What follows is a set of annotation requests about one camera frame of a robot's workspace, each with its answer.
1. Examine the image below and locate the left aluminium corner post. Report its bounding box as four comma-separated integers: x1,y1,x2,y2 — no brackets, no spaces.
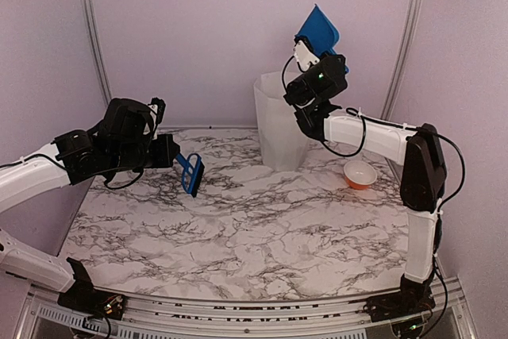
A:
81,0,113,106

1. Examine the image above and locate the aluminium corner post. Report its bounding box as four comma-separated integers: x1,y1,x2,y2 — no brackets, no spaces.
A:
81,0,113,106
381,0,422,119

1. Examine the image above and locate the right aluminium corner post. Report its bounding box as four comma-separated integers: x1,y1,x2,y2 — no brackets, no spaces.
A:
381,0,422,119

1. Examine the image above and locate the white plastic waste bin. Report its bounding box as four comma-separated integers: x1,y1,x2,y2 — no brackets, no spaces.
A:
253,71,310,171

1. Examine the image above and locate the aluminium front frame rail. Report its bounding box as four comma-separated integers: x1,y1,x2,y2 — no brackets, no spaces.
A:
13,278,478,338

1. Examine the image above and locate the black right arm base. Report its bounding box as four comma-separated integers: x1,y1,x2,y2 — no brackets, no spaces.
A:
363,273,436,322

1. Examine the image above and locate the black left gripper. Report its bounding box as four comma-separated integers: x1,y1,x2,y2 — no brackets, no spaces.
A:
108,133,179,173

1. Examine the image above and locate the blue plastic dustpan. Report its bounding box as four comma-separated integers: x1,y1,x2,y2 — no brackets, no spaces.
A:
293,4,340,72

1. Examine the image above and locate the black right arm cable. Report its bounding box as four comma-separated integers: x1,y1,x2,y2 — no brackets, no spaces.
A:
280,55,466,316

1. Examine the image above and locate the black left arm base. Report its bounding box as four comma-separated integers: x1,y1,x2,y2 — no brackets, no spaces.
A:
57,257,127,321

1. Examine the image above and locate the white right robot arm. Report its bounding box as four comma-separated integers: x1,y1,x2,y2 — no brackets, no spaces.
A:
284,37,447,314

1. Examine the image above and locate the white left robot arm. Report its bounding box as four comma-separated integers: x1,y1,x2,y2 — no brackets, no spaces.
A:
1,98,178,311

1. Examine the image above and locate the blue hand brush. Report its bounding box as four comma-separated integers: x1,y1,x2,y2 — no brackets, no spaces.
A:
176,153,205,198

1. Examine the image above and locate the white and orange bowl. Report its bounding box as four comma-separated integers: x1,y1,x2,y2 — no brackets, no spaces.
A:
344,160,377,190

